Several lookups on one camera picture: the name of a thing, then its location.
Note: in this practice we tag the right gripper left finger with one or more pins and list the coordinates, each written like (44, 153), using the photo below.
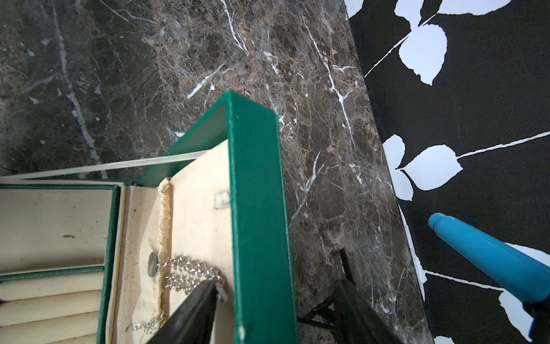
(193, 320)

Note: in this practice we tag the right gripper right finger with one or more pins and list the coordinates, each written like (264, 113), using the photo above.
(355, 320)

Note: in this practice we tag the green jewelry box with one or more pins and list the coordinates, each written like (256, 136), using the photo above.
(107, 253)

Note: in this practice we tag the blue microphone on tripod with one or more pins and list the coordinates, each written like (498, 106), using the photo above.
(524, 277)

